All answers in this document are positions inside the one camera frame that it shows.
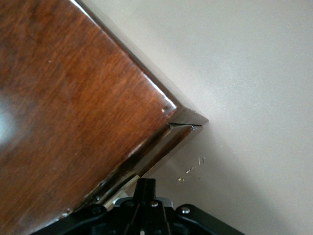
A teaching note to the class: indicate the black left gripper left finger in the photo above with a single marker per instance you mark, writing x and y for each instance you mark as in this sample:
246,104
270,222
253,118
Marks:
117,218

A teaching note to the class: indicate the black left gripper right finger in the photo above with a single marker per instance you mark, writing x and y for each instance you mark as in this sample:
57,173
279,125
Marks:
150,188

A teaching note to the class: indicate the dark brown wooden cabinet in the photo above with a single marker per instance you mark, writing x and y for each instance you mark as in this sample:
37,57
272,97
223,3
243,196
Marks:
73,98

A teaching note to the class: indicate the brown table cover sheet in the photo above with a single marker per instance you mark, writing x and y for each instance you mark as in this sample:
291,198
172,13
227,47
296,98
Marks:
244,98

